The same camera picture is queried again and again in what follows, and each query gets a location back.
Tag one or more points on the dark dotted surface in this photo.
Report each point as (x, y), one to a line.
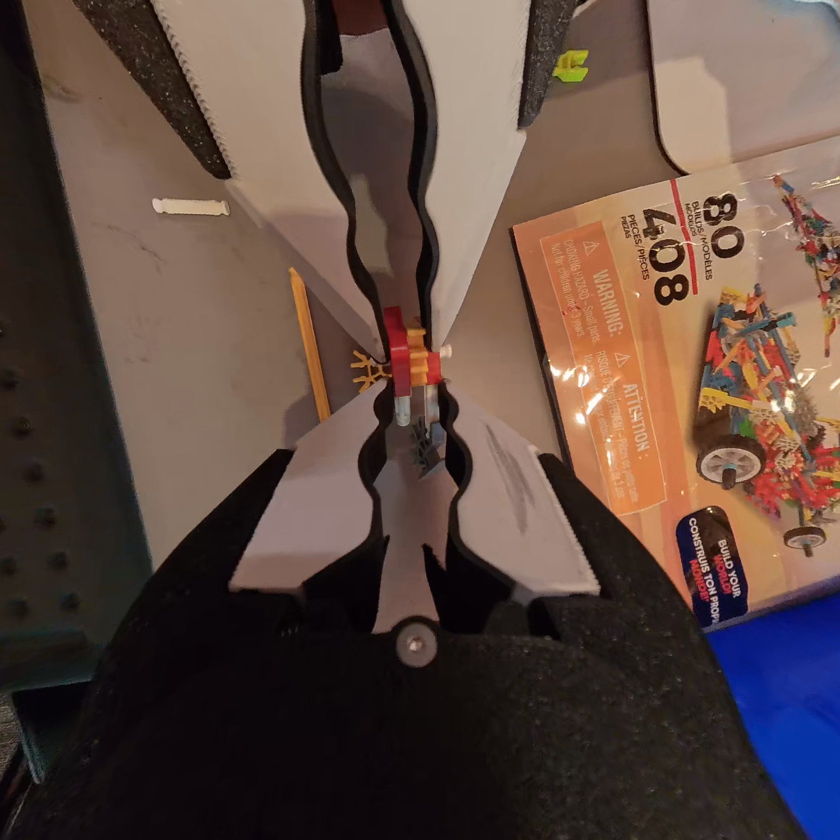
(52, 328)

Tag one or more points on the grey snowflake connector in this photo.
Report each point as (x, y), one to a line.
(425, 449)

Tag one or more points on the red and yellow connector cluster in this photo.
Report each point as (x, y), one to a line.
(420, 367)

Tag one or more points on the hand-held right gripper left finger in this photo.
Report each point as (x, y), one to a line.
(308, 518)

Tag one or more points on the yellow half-round connector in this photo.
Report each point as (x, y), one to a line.
(367, 374)

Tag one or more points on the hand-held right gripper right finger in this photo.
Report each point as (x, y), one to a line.
(525, 525)

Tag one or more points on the long yellow toy rod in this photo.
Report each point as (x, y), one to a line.
(308, 341)

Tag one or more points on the blue plastic bin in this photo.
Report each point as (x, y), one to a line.
(774, 722)

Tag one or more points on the short white toy rod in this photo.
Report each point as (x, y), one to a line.
(190, 207)

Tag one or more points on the lime green toy clip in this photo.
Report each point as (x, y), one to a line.
(569, 67)

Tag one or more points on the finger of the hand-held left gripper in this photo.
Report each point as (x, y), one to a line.
(262, 131)
(479, 131)

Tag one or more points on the colourful construction toy bag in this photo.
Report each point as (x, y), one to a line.
(590, 328)

